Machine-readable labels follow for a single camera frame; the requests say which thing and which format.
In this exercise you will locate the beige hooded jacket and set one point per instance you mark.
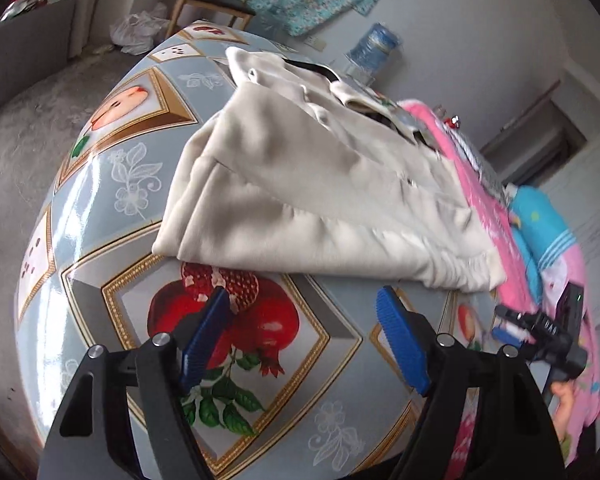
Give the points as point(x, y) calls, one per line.
point(291, 177)

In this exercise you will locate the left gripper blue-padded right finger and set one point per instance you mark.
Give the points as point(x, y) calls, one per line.
point(438, 367)

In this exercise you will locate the dark grey cabinet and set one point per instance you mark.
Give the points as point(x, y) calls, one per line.
point(34, 42)

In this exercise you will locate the grey patterned cushion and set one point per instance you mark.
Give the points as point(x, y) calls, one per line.
point(487, 176)

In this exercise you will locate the white plastic bag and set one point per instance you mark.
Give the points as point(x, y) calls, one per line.
point(137, 33)

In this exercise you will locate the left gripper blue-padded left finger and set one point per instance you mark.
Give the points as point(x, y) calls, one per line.
point(168, 366)

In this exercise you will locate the blue pillow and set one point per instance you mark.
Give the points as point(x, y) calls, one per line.
point(549, 250)

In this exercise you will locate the fruit pattern tablecloth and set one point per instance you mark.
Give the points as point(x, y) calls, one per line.
point(307, 389)

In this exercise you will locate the blue water jug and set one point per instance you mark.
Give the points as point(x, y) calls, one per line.
point(366, 60)

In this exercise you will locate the person's right hand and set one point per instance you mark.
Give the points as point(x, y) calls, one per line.
point(564, 393)

